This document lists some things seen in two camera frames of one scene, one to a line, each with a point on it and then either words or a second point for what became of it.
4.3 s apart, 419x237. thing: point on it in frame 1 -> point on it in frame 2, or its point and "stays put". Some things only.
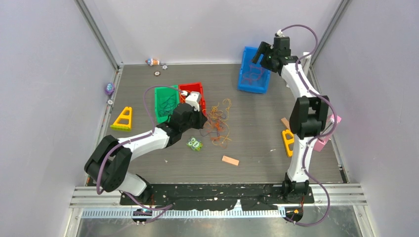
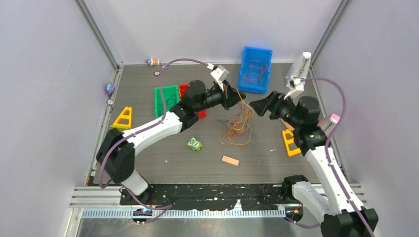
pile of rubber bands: x=218 y=127 -> x=239 y=122
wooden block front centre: x=228 y=159 stays put
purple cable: x=216 y=133 -> x=223 y=121
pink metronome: x=321 y=141 stays put
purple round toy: x=109 y=89 stays put
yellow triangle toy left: x=124 y=121 stays put
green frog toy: x=194 y=144 stays put
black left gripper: x=201 y=118 -> x=230 y=96
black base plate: x=216 y=196 stays put
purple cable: x=167 y=106 -> x=164 y=103
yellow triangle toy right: x=288 y=138 stays put
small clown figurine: x=152 y=62 stays put
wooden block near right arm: x=286 y=123 stays put
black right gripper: x=262 y=49 -> x=262 y=106
